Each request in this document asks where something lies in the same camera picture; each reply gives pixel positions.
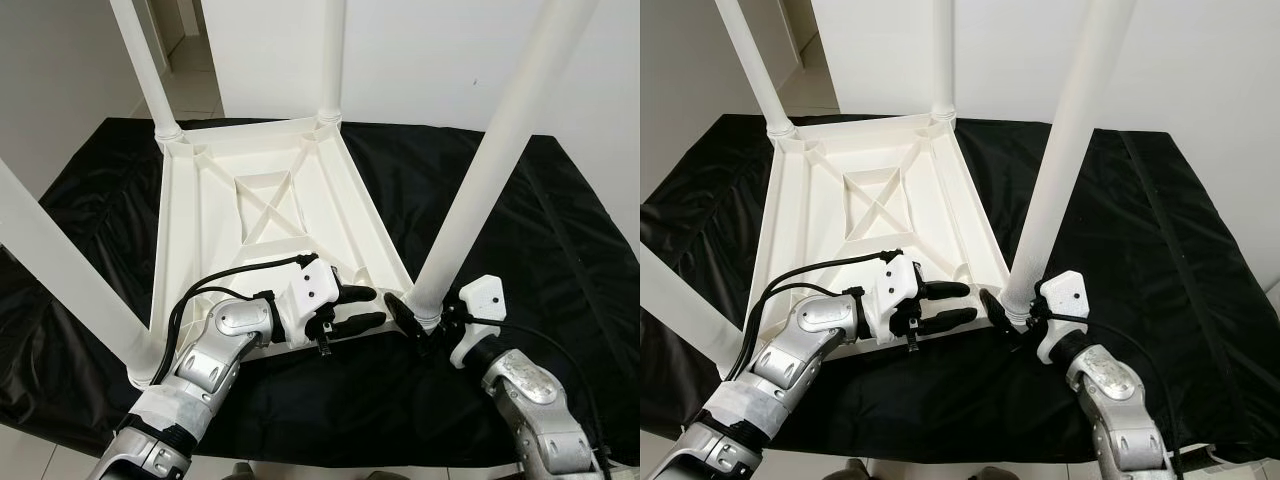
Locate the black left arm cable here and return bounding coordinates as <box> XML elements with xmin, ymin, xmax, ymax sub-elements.
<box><xmin>165</xmin><ymin>253</ymin><xmax>319</xmax><ymax>381</ymax></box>
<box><xmin>745</xmin><ymin>250</ymin><xmax>903</xmax><ymax>376</ymax></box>

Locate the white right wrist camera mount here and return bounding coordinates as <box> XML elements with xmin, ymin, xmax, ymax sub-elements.
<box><xmin>1035</xmin><ymin>270</ymin><xmax>1089</xmax><ymax>363</ymax></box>
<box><xmin>448</xmin><ymin>275</ymin><xmax>506</xmax><ymax>369</ymax></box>

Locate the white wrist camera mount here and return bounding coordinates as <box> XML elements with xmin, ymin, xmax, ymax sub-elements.
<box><xmin>448</xmin><ymin>275</ymin><xmax>506</xmax><ymax>369</ymax></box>
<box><xmin>1035</xmin><ymin>270</ymin><xmax>1089</xmax><ymax>363</ymax></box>
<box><xmin>868</xmin><ymin>252</ymin><xmax>923</xmax><ymax>343</ymax></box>
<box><xmin>285</xmin><ymin>255</ymin><xmax>341</xmax><ymax>346</ymax></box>

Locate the white plastic table top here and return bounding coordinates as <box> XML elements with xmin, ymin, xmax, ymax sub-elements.
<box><xmin>740</xmin><ymin>110</ymin><xmax>1031</xmax><ymax>371</ymax></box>
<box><xmin>128</xmin><ymin>113</ymin><xmax>441</xmax><ymax>389</ymax></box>

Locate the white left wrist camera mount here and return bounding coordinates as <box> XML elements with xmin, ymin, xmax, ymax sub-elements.
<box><xmin>285</xmin><ymin>255</ymin><xmax>341</xmax><ymax>346</ymax></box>
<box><xmin>868</xmin><ymin>252</ymin><xmax>923</xmax><ymax>343</ymax></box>

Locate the black cloth table cover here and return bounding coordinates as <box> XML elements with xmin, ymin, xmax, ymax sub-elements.
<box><xmin>0</xmin><ymin>118</ymin><xmax>641</xmax><ymax>466</ymax></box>
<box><xmin>640</xmin><ymin>113</ymin><xmax>1280</xmax><ymax>463</ymax></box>

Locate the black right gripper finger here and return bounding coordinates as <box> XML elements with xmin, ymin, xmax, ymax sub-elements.
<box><xmin>980</xmin><ymin>288</ymin><xmax>1021</xmax><ymax>341</ymax></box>
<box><xmin>385</xmin><ymin>293</ymin><xmax>431</xmax><ymax>346</ymax></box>

